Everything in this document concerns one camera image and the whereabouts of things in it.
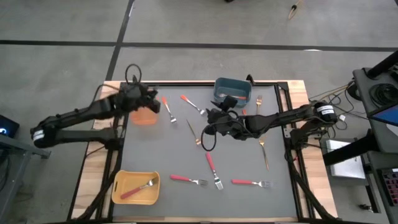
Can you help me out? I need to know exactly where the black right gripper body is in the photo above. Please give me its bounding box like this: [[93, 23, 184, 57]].
[[217, 108, 249, 140]]

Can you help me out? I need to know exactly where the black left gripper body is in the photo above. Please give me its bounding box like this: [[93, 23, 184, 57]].
[[118, 82, 150, 113]]

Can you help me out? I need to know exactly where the teal plastic bin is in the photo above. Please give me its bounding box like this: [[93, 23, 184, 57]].
[[213, 77, 252, 109]]

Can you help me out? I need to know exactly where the pink handled silver fork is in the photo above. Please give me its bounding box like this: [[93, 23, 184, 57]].
[[205, 151, 224, 191], [231, 178, 274, 189], [169, 174, 210, 187], [119, 176, 159, 200]]

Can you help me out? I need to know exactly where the orange translucent plastic bin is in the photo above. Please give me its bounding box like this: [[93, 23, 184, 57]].
[[129, 90, 159, 126]]

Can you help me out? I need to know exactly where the yellow plastic bin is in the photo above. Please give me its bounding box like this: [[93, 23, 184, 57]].
[[111, 169, 161, 206]]

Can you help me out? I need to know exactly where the grey table mat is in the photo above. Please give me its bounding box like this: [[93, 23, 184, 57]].
[[119, 85, 299, 218]]

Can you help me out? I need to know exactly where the white box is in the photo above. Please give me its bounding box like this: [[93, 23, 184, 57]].
[[325, 139, 367, 180]]

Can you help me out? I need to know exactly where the dark grey side table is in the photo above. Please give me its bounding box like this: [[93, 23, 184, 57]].
[[0, 133, 52, 224]]

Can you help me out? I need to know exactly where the black device with blue light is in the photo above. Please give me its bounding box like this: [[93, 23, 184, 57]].
[[0, 114, 20, 139]]

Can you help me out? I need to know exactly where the grey equipment cart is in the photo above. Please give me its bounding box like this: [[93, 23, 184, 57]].
[[353, 67, 398, 224]]

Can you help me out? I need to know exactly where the laptop with blue screen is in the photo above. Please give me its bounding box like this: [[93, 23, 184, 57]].
[[370, 104, 398, 128]]

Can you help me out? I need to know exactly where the black pole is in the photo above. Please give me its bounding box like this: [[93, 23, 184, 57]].
[[366, 50, 398, 78]]

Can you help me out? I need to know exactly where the keypad with lit keys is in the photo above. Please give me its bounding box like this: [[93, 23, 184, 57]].
[[379, 167, 398, 207]]

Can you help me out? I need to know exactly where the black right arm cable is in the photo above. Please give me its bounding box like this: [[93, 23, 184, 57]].
[[200, 124, 218, 152]]

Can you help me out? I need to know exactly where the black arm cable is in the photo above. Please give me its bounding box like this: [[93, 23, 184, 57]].
[[200, 124, 218, 152], [124, 63, 143, 85]]

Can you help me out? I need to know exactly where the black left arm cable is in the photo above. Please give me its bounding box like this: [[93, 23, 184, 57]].
[[124, 63, 143, 85]]

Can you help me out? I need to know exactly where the yellow hanging cord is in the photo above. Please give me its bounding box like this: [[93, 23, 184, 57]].
[[287, 0, 304, 21]]

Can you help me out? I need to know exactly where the coiled black cable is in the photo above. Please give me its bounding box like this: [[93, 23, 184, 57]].
[[369, 83, 398, 108]]

